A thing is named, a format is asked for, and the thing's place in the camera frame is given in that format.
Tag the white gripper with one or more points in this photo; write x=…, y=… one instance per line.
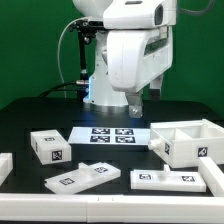
x=134, y=59

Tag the white cabinet body box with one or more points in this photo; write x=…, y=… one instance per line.
x=180, y=144

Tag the white door panel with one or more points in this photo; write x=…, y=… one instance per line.
x=167, y=180
x=83, y=178

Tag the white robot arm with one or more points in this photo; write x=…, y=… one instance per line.
x=101, y=94

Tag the white base tag sheet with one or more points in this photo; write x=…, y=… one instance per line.
x=109, y=136

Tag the small white tagged box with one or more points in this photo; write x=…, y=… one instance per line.
x=50, y=147

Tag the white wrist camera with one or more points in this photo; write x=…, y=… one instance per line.
x=140, y=14

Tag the black camera on stand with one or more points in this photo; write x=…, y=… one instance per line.
x=86, y=30

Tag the white right fence rail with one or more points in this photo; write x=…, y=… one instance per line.
x=212, y=175

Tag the white fence rail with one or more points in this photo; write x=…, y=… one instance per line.
x=212, y=175
x=6, y=166
x=111, y=208

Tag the white left fence rail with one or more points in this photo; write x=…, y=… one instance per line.
x=6, y=166

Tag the white front fence rail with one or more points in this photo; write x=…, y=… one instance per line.
x=111, y=208

